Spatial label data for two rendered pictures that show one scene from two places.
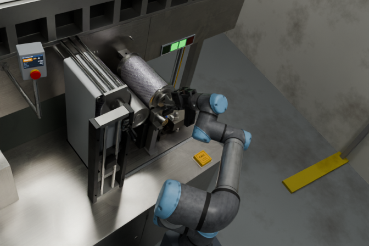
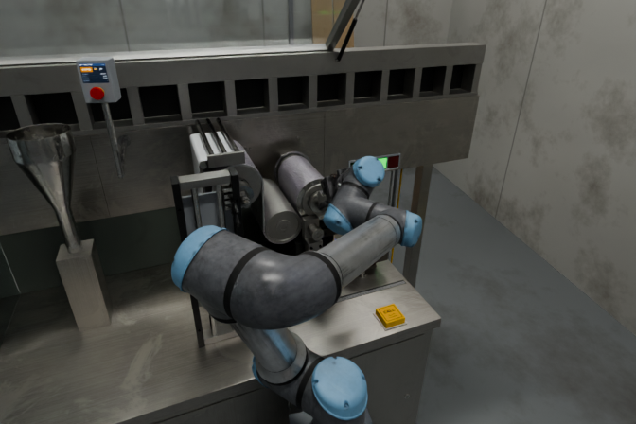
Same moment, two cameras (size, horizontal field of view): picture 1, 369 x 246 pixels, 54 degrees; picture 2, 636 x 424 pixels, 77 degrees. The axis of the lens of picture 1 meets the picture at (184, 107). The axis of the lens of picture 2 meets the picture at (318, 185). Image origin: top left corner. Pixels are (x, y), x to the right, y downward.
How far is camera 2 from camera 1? 0.76 m
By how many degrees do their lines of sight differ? 32
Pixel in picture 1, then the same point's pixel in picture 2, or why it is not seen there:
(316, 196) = not seen: outside the picture
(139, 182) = not seen: hidden behind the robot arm
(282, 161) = (591, 401)
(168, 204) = (184, 252)
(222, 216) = (271, 282)
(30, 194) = (128, 321)
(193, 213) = (219, 270)
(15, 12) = (137, 70)
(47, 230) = (119, 369)
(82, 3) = (222, 75)
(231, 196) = (313, 260)
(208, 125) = (347, 200)
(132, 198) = not seen: hidden behind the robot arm
